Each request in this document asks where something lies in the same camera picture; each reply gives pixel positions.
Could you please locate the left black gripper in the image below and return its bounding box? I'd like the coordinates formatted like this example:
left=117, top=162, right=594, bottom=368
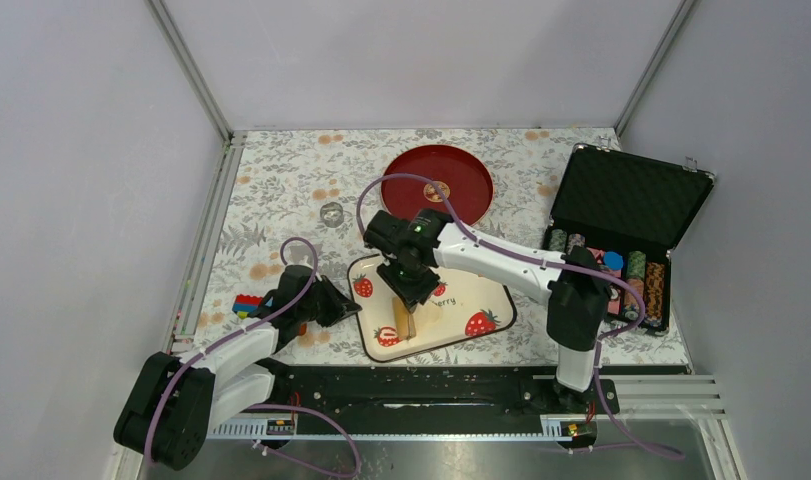
left=297, top=274, right=360, bottom=327

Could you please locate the wooden roller with handle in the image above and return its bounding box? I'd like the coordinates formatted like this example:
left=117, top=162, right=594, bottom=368
left=391, top=296, right=416, bottom=340

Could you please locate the strawberry pattern rectangular tray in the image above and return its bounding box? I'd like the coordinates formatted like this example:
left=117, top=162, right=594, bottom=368
left=348, top=255, right=517, bottom=363

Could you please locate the white dough piece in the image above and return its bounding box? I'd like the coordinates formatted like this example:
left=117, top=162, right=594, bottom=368
left=411, top=301, right=443, bottom=331

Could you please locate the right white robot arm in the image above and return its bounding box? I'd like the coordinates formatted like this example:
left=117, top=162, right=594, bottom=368
left=360, top=209, right=613, bottom=412

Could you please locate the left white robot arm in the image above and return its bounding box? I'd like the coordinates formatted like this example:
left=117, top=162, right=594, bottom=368
left=113, top=265, right=361, bottom=471

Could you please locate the colourful toy brick block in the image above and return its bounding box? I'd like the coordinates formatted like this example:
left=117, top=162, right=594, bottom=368
left=232, top=294, right=263, bottom=319

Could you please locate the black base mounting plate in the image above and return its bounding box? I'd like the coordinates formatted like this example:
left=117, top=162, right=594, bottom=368
left=264, top=361, right=620, bottom=436

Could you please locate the metal round cookie cutter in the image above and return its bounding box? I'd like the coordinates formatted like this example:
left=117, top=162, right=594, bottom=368
left=319, top=202, right=344, bottom=228

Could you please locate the red round lacquer tray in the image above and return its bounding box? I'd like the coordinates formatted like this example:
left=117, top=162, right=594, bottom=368
left=380, top=145, right=494, bottom=225

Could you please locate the blue poker chip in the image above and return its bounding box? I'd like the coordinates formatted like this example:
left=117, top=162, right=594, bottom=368
left=602, top=251, right=625, bottom=272

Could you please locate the black poker chip case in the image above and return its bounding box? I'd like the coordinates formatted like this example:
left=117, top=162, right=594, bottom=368
left=542, top=144, right=715, bottom=335

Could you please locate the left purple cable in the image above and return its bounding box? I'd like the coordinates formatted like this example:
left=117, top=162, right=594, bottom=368
left=143, top=237, right=363, bottom=480

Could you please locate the purple cable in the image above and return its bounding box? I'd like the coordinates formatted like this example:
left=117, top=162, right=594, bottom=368
left=143, top=237, right=363, bottom=480
left=355, top=173, right=686, bottom=463

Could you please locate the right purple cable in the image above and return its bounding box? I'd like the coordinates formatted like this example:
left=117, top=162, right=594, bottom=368
left=355, top=173, right=686, bottom=463

